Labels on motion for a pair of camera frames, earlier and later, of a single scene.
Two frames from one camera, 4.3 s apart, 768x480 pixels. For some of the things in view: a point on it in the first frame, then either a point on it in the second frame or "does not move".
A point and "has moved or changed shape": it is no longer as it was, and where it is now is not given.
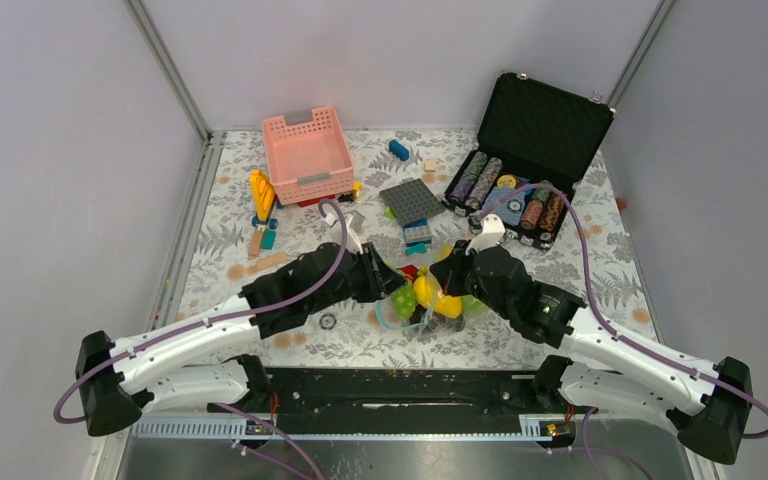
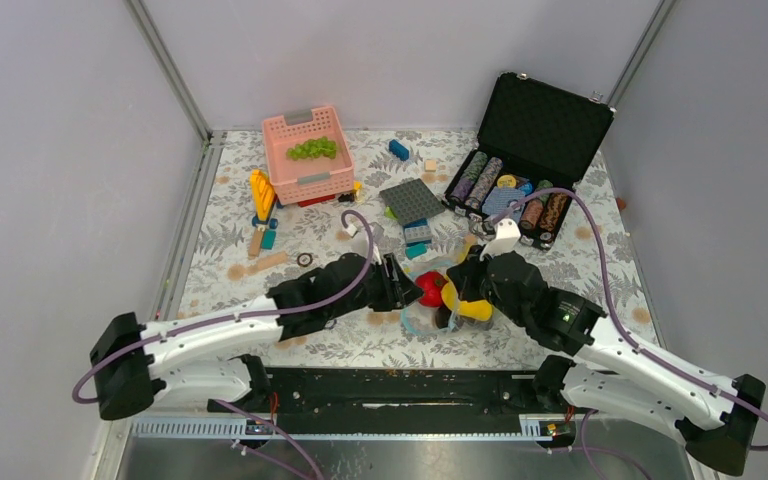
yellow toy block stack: [263, 193] does not move
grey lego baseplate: [411, 201] does not move
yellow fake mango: [428, 294] -> [478, 310]
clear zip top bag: [419, 303] has moved or changed shape
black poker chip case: [535, 143] does not move
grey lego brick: [418, 234] does not move
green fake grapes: [404, 301] has moved or changed shape
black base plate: [307, 394] does not move
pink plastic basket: [308, 160] does not move
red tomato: [410, 271] has moved or changed shape
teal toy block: [420, 248] does not move
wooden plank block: [270, 260] does not move
